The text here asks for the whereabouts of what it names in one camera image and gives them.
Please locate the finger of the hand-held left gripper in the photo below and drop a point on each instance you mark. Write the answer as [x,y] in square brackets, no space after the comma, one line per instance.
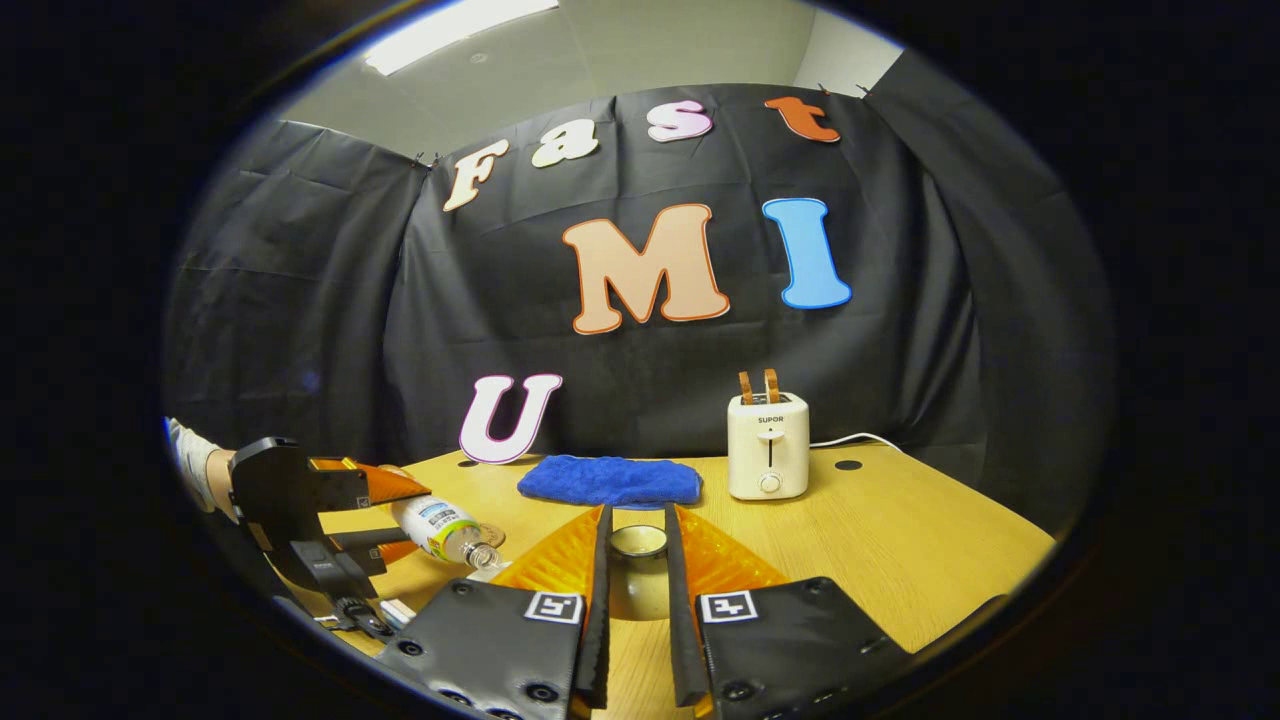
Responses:
[375,545]
[390,485]

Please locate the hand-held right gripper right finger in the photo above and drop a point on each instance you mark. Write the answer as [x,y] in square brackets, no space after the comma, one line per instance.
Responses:
[680,600]

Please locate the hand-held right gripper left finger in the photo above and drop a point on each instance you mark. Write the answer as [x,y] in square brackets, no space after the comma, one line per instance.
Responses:
[598,600]

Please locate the cream teacup lid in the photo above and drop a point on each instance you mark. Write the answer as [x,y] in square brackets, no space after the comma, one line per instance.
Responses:
[638,590]

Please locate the clear labelled water bottle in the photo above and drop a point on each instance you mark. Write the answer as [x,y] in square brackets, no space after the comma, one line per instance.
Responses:
[440,528]

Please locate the round wooden coaster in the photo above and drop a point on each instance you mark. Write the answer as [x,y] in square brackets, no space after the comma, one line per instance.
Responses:
[493,533]

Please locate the blue folded towel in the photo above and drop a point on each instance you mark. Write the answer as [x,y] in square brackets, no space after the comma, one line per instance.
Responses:
[610,480]

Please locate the cream toaster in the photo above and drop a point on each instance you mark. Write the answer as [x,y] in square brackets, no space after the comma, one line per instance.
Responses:
[768,450]

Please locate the black backdrop cloth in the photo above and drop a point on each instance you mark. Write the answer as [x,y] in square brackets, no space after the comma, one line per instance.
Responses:
[350,300]

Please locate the toast bread slice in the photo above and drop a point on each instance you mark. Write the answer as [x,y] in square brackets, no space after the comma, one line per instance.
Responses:
[771,385]
[745,388]

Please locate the ceiling light panel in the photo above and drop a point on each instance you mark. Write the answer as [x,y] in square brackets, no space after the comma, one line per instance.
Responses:
[460,35]

